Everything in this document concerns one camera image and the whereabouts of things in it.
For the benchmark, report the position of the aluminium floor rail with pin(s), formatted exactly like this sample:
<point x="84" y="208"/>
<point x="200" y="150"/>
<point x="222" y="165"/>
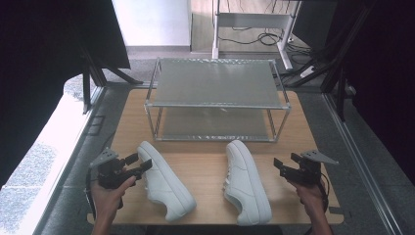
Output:
<point x="365" y="169"/>

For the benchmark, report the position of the person's left hand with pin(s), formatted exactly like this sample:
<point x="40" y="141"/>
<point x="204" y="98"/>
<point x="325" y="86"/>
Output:
<point x="107" y="202"/>

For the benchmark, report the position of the white sneaker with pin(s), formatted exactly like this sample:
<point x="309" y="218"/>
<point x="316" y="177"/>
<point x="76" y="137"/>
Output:
<point x="163" y="186"/>
<point x="244" y="186"/>

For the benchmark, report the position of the person's right hand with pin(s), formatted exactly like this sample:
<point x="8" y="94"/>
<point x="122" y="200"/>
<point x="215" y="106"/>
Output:
<point x="310" y="197"/>

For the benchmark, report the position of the dark floor socket plate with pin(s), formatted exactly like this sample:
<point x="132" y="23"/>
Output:
<point x="96" y="125"/>

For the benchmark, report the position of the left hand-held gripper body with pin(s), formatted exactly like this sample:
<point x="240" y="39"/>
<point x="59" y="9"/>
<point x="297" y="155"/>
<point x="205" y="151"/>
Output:
<point x="111" y="174"/>

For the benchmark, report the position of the black curtain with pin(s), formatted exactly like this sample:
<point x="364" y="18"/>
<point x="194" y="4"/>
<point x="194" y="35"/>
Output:
<point x="32" y="65"/>
<point x="385" y="81"/>

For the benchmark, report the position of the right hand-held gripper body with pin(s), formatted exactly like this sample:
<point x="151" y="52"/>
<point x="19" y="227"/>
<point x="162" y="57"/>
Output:
<point x="305" y="174"/>

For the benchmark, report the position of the black tape strip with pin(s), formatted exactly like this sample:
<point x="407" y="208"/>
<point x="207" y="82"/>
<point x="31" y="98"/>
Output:
<point x="336" y="210"/>

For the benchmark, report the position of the metal two-tier shoe rack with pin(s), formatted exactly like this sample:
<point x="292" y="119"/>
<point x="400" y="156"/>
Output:
<point x="215" y="81"/>

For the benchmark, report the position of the white power strip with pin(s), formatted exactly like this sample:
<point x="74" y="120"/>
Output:
<point x="307" y="71"/>

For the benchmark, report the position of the white desk frame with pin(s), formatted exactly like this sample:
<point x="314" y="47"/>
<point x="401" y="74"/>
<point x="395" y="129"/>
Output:
<point x="251" y="20"/>

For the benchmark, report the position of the black metal stand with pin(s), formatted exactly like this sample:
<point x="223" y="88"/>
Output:
<point x="341" y="98"/>
<point x="86" y="91"/>

